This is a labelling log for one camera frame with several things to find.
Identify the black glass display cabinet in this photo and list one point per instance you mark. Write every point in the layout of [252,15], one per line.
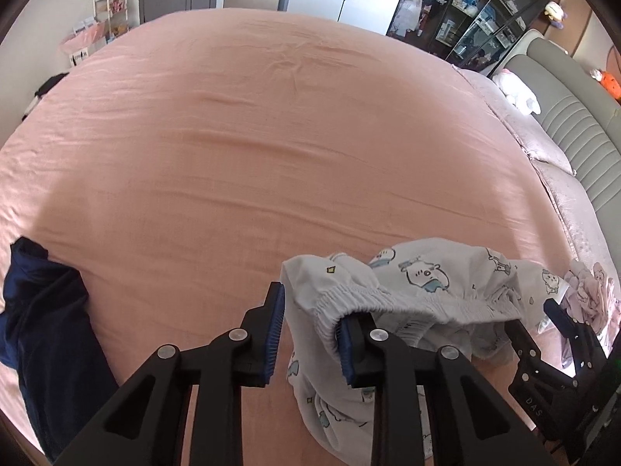
[436,5]

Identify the purple white plush toy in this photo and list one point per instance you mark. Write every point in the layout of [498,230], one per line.
[554,12]

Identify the pink covered box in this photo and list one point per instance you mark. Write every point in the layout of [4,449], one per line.
[87,39]

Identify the orange plush toy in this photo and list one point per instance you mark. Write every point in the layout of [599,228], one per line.
[609,81]

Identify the white cartoon print shorts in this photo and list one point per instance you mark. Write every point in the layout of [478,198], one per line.
[427,272]

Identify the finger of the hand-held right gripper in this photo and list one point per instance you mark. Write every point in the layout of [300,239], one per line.
[558,316]
[524,344]

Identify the pink bed sheet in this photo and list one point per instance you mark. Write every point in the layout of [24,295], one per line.
[242,131]

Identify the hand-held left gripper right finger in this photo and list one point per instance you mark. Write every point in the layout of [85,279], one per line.
[347,354]

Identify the pink quilted pillow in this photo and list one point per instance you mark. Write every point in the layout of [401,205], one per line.
[533,131]
[577,213]

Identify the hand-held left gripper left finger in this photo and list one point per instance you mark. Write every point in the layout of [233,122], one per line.
[273,335]

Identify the grey padded headboard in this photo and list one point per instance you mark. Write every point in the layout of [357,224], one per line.
[582,121]

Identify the navy blue garment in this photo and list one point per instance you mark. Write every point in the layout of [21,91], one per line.
[43,325]

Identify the pink printed garment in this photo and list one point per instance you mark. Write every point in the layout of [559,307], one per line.
[594,291]

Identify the white shelf rack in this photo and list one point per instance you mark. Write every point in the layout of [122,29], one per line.
[110,0]

